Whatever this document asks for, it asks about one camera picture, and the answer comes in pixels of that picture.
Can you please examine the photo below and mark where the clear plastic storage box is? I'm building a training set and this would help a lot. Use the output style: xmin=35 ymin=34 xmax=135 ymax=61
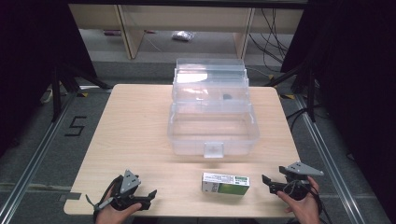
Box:
xmin=166 ymin=58 xmax=261 ymax=159

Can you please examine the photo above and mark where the person's right hand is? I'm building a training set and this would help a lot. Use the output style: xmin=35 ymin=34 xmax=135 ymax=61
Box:
xmin=276 ymin=175 xmax=321 ymax=224

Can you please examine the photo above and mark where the person's left hand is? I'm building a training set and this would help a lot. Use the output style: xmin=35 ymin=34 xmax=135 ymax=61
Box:
xmin=94 ymin=186 xmax=143 ymax=224

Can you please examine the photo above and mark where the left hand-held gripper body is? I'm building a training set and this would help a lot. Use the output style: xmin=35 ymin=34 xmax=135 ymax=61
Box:
xmin=108 ymin=169 xmax=142 ymax=211

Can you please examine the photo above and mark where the clear plastic bag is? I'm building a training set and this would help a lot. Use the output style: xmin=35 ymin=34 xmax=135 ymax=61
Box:
xmin=171 ymin=30 xmax=196 ymax=42

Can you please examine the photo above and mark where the black metal stand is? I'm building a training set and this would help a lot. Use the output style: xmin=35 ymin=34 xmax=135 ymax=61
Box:
xmin=263 ymin=58 xmax=323 ymax=124
xmin=50 ymin=61 xmax=114 ymax=123

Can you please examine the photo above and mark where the grey wrist strap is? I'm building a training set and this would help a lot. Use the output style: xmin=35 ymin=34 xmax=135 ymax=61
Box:
xmin=85 ymin=194 xmax=114 ymax=217

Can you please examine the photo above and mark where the black curtain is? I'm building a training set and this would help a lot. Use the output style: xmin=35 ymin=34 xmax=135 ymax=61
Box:
xmin=279 ymin=0 xmax=396 ymax=216
xmin=0 ymin=0 xmax=98 ymax=158

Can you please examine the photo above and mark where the white floor cable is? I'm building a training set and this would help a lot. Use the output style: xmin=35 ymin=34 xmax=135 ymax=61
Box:
xmin=39 ymin=88 xmax=54 ymax=105

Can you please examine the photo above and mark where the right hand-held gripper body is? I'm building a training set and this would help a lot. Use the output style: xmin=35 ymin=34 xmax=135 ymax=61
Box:
xmin=278 ymin=161 xmax=325 ymax=202

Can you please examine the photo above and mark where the light wooden desk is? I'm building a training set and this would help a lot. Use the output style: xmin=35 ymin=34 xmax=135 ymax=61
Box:
xmin=68 ymin=4 xmax=304 ymax=60

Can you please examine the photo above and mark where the green and white carton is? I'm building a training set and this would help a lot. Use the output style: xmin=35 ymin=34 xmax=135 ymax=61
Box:
xmin=201 ymin=172 xmax=251 ymax=196

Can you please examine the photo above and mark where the aluminium floor rail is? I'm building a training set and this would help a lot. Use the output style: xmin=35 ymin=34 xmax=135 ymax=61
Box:
xmin=294 ymin=93 xmax=366 ymax=224
xmin=0 ymin=92 xmax=79 ymax=220

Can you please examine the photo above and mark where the bundle of black cables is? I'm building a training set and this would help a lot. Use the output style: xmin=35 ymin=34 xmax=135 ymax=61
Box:
xmin=247 ymin=7 xmax=291 ymax=65

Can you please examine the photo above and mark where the black floor cable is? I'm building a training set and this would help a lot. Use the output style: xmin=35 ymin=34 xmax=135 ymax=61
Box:
xmin=285 ymin=104 xmax=323 ymax=133

